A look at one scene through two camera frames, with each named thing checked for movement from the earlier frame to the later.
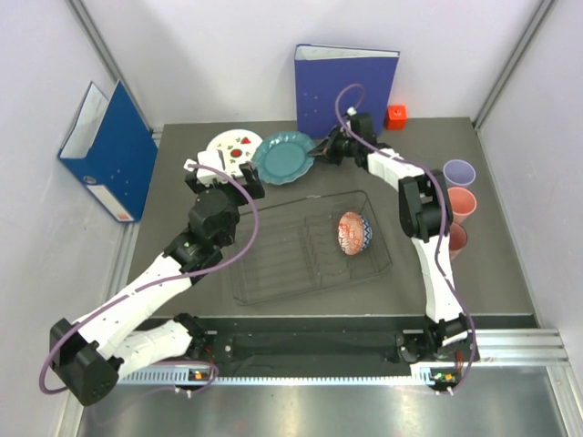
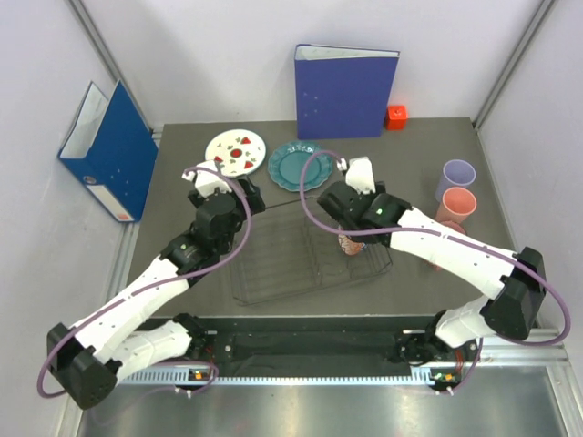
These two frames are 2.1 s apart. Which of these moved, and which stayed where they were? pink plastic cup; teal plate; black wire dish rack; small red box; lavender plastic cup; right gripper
Moved: teal plate; right gripper
Stayed: black wire dish rack; pink plastic cup; lavender plastic cup; small red box
